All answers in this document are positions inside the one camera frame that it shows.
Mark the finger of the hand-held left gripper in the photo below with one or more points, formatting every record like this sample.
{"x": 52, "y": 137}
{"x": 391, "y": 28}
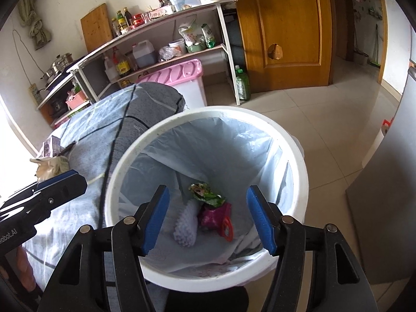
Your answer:
{"x": 58, "y": 182}

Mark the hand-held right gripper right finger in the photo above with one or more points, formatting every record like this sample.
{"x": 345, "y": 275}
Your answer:
{"x": 260, "y": 224}

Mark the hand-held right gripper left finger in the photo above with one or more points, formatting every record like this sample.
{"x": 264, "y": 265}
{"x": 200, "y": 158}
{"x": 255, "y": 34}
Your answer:
{"x": 156, "y": 224}

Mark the beige paper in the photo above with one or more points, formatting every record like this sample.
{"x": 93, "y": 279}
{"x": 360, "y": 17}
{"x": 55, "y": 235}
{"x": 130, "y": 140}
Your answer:
{"x": 48, "y": 166}

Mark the purple drink carton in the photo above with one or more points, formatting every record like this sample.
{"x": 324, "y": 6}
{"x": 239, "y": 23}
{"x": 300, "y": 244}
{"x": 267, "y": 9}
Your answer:
{"x": 52, "y": 146}

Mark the white plastic trash bin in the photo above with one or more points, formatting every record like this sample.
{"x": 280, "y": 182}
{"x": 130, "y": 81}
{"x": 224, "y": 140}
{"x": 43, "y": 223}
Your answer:
{"x": 130, "y": 156}

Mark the person's left hand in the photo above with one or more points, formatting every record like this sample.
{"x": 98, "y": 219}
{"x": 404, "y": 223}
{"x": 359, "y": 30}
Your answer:
{"x": 25, "y": 268}

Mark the white foam fruit net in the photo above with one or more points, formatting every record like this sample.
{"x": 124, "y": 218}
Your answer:
{"x": 187, "y": 226}

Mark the red plastic piece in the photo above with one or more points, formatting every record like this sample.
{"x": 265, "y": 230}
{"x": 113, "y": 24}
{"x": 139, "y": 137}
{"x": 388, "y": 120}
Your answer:
{"x": 227, "y": 229}

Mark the blue plaid blanket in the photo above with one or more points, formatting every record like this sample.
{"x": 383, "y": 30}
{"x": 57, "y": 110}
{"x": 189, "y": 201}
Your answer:
{"x": 91, "y": 156}

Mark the magenta snack wrapper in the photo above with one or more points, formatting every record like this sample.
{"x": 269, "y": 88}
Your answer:
{"x": 213, "y": 217}

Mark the green snack wrapper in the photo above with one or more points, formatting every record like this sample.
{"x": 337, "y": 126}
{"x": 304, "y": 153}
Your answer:
{"x": 206, "y": 195}

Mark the translucent bin liner bag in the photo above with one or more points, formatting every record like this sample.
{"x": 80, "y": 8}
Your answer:
{"x": 227, "y": 156}

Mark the pink plastic basket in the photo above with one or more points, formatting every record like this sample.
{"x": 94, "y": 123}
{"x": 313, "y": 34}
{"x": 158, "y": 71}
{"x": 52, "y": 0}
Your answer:
{"x": 78, "y": 100}

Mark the white power strip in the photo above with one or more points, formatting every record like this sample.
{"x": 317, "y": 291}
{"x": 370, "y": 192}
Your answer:
{"x": 35, "y": 95}

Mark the black induction cooker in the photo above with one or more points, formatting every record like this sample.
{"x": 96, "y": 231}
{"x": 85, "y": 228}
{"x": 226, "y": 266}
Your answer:
{"x": 58, "y": 81}

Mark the stainless steel steamer pot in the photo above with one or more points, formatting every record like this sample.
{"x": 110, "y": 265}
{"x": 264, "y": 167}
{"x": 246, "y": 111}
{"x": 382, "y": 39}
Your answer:
{"x": 58, "y": 65}

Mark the yellow cooking oil jug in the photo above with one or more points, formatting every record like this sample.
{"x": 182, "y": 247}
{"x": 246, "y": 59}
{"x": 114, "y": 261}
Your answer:
{"x": 125, "y": 83}

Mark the white plastic bottle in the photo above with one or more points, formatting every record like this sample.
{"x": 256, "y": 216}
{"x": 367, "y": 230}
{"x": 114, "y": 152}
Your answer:
{"x": 110, "y": 70}

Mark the grey refrigerator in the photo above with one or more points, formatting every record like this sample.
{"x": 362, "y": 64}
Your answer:
{"x": 383, "y": 185}

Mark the yellow label oil bottle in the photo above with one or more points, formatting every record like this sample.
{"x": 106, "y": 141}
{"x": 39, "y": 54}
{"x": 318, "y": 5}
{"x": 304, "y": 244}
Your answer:
{"x": 122, "y": 66}

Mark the green detergent bottle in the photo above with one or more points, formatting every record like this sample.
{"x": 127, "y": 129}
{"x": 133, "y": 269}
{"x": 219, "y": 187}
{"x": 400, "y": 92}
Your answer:
{"x": 242, "y": 86}

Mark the pink lid storage box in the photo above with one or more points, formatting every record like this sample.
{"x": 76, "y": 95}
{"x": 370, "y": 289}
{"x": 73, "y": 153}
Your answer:
{"x": 182, "y": 74}

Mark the dark liquid plastic jug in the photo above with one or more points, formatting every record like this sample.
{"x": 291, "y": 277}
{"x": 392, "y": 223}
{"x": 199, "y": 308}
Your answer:
{"x": 144, "y": 55}

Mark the hanging green cloth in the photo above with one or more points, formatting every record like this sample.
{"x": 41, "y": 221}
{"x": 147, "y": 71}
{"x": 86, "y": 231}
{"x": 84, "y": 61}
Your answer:
{"x": 35, "y": 29}

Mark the bamboo cutting board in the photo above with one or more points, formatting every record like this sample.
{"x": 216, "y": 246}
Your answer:
{"x": 96, "y": 27}

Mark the small brown seasoning bottle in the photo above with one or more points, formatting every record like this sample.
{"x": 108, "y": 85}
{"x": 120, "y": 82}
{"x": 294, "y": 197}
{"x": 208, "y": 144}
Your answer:
{"x": 114, "y": 27}

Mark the clear plastic bag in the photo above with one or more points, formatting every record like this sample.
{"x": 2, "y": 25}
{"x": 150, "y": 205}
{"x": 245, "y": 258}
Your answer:
{"x": 166, "y": 53}

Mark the green glass sauce bottle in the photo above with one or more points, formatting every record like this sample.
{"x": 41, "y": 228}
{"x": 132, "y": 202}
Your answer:
{"x": 121, "y": 22}

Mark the dark soy sauce bottle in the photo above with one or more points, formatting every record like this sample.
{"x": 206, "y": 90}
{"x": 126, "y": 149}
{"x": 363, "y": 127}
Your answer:
{"x": 128, "y": 18}

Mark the white plastic tub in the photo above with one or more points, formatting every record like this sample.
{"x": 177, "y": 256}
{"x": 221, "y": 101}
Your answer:
{"x": 178, "y": 47}

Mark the green bowl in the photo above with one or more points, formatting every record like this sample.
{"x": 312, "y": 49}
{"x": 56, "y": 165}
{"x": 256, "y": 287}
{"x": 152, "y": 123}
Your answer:
{"x": 195, "y": 48}

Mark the red tin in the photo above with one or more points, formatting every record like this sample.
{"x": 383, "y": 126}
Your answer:
{"x": 138, "y": 19}

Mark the white food bag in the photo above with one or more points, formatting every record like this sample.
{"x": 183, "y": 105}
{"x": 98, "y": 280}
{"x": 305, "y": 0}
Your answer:
{"x": 190, "y": 32}

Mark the green and white bottle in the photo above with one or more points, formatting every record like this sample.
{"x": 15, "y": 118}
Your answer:
{"x": 209, "y": 35}

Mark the pink rectangular container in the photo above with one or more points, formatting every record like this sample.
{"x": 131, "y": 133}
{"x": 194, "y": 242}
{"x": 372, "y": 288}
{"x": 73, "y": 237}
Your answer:
{"x": 161, "y": 12}

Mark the wooden door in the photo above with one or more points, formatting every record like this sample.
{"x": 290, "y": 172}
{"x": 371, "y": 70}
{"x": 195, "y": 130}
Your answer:
{"x": 286, "y": 22}

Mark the white metal shelf rack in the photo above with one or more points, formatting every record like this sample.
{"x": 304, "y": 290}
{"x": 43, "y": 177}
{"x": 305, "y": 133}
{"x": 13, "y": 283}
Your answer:
{"x": 195, "y": 9}

